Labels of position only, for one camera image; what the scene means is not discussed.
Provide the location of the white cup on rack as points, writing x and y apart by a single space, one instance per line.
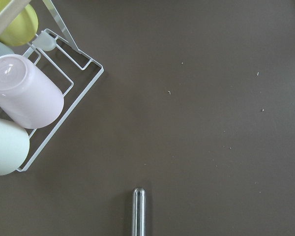
14 146

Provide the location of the white wire cup rack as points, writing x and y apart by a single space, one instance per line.
75 92

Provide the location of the steel muddler black tip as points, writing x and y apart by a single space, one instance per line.
138 212

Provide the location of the yellow cup on rack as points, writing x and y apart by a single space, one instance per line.
22 29

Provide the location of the wooden rack handle bar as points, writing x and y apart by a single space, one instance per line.
10 12

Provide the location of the pink cup on rack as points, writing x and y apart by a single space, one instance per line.
27 95

